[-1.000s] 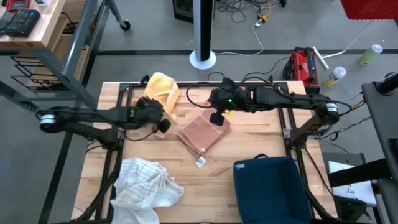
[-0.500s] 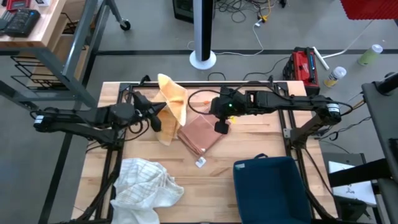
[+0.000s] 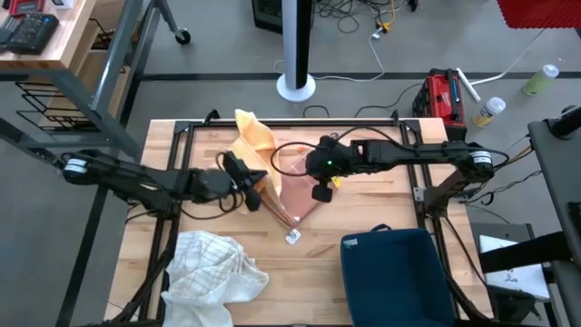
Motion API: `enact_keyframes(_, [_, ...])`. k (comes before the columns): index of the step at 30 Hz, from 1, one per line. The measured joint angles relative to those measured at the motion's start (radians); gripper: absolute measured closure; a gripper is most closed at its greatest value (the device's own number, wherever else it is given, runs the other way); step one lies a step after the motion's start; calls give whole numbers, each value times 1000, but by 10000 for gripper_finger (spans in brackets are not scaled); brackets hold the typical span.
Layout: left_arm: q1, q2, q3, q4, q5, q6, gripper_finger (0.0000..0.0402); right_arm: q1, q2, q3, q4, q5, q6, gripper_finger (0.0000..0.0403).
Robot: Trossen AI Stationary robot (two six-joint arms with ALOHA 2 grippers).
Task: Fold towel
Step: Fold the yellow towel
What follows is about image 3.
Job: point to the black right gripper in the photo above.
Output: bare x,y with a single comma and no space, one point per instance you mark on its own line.
322,192

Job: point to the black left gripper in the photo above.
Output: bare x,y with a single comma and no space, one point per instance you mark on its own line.
238,175

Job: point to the pink towel with white lines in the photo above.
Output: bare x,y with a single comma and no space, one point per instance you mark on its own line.
297,200

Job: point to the yellow towel with white lines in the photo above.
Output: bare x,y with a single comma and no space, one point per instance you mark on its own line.
254,136

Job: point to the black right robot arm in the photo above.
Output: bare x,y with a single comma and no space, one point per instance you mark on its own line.
408,152

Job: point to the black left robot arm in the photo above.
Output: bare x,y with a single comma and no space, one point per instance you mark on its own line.
136,177

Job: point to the white waffle towel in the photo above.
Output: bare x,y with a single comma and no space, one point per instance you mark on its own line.
209,277

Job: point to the navy and white fabric basket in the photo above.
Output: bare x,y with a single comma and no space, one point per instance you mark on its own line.
395,281

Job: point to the white and black tower stand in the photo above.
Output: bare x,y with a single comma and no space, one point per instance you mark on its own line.
297,45

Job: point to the red and black toolbox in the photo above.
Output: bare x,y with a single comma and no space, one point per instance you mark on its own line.
442,100

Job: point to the black box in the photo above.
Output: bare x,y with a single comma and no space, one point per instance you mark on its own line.
268,16

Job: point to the white tube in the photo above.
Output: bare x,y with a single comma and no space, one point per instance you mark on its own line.
467,85

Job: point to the white and yellow spray can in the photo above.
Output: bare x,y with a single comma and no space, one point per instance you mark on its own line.
489,111

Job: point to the white paper sheet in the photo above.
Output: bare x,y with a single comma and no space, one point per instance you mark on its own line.
513,277

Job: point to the grey desk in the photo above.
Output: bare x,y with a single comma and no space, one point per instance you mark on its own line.
558,172

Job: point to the green bottle with white cap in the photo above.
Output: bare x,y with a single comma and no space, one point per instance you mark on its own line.
539,81

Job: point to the small white box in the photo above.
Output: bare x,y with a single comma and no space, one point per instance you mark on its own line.
61,3

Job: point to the black keypad device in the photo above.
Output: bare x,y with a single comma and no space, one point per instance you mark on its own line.
32,32

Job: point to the red panel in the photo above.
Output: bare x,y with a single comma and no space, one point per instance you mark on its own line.
540,12

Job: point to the red flat device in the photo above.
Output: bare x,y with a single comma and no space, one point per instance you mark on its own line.
27,5

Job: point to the black metal table frame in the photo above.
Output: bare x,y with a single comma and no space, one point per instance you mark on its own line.
295,122

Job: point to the wooden workbench with grey frame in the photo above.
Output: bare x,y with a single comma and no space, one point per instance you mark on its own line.
54,45

